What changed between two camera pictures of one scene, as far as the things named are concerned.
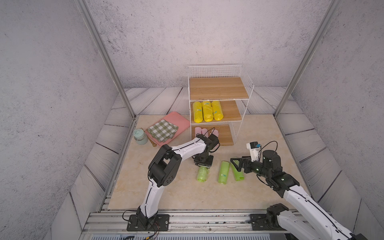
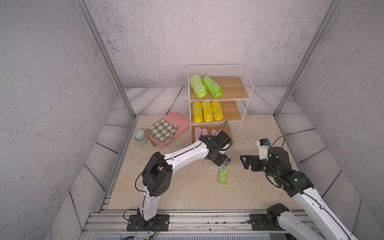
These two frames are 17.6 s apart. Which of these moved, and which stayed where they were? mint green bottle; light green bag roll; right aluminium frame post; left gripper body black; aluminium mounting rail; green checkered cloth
Moved: left gripper body black; light green bag roll
Stayed: green checkered cloth; aluminium mounting rail; mint green bottle; right aluminium frame post
